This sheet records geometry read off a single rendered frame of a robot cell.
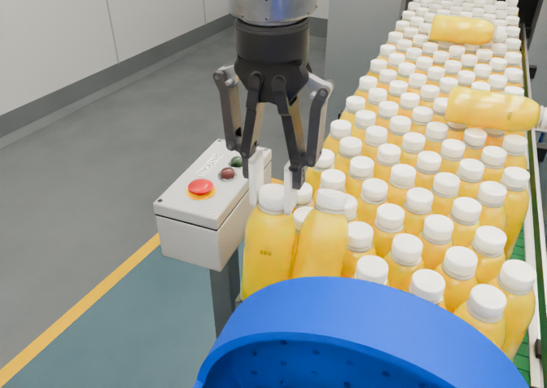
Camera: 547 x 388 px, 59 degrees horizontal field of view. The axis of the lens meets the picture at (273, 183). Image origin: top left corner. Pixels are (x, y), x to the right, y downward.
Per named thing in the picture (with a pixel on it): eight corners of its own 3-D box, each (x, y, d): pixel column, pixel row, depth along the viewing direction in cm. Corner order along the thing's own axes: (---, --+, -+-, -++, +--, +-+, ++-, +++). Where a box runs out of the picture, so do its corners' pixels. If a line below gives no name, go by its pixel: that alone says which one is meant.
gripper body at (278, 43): (216, 20, 47) (222, 108, 52) (299, 29, 44) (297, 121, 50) (248, 1, 53) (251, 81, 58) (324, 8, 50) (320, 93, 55)
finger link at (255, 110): (262, 78, 50) (250, 73, 51) (245, 163, 57) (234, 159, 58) (276, 65, 53) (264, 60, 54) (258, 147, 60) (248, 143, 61)
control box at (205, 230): (161, 255, 74) (151, 201, 68) (220, 185, 89) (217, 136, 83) (220, 273, 71) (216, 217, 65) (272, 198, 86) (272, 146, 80)
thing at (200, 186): (183, 194, 69) (182, 188, 69) (196, 181, 72) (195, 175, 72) (206, 200, 68) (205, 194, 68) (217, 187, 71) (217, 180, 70)
